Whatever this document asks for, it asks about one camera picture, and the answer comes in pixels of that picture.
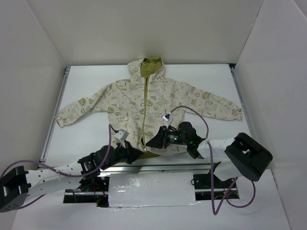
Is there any cream green printed hooded jacket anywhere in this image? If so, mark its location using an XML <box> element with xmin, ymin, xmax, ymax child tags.
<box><xmin>55</xmin><ymin>57</ymin><xmax>242</xmax><ymax>158</ymax></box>

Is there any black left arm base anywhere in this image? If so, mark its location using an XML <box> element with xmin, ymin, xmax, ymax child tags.
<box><xmin>77</xmin><ymin>175</ymin><xmax>110</xmax><ymax>207</ymax></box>

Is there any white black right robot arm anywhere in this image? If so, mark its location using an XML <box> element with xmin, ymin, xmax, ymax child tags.
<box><xmin>146</xmin><ymin>122</ymin><xmax>273</xmax><ymax>187</ymax></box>

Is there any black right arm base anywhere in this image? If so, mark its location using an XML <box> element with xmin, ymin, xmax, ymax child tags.
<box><xmin>190</xmin><ymin>170</ymin><xmax>234</xmax><ymax>189</ymax></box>

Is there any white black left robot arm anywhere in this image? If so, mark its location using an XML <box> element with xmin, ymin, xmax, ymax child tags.
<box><xmin>0</xmin><ymin>141</ymin><xmax>143</xmax><ymax>213</ymax></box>

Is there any white foam board cover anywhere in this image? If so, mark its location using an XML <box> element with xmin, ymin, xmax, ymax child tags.
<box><xmin>108</xmin><ymin>172</ymin><xmax>197</xmax><ymax>207</ymax></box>

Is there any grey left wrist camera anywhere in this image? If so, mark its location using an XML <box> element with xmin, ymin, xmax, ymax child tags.
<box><xmin>114</xmin><ymin>129</ymin><xmax>129</xmax><ymax>147</ymax></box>

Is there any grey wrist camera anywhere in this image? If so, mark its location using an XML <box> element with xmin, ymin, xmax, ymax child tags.
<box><xmin>114</xmin><ymin>129</ymin><xmax>129</xmax><ymax>147</ymax></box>
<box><xmin>163</xmin><ymin>113</ymin><xmax>172</xmax><ymax>127</ymax></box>

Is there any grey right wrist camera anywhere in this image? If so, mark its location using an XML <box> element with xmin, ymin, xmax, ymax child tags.
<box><xmin>163</xmin><ymin>113</ymin><xmax>172</xmax><ymax>127</ymax></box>

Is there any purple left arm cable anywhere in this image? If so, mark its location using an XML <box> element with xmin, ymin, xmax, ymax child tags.
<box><xmin>0</xmin><ymin>124</ymin><xmax>119</xmax><ymax>209</ymax></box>

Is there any aluminium right frame rail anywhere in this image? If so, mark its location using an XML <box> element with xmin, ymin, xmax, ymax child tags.
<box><xmin>232</xmin><ymin>63</ymin><xmax>268</xmax><ymax>148</ymax></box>

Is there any aluminium frame rail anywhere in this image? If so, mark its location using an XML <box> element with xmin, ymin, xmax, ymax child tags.
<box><xmin>232</xmin><ymin>63</ymin><xmax>268</xmax><ymax>148</ymax></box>
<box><xmin>39</xmin><ymin>66</ymin><xmax>71</xmax><ymax>163</ymax></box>

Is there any aluminium left frame rail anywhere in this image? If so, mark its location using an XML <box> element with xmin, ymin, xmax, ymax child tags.
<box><xmin>39</xmin><ymin>66</ymin><xmax>71</xmax><ymax>163</ymax></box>

